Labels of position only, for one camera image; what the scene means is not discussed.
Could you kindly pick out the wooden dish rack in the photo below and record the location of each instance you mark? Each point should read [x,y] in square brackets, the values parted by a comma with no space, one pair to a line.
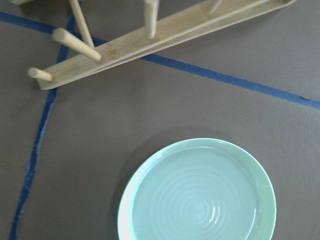
[156,35]

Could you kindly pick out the light green ceramic plate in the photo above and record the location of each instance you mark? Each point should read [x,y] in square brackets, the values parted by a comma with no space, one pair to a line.
[198,189]

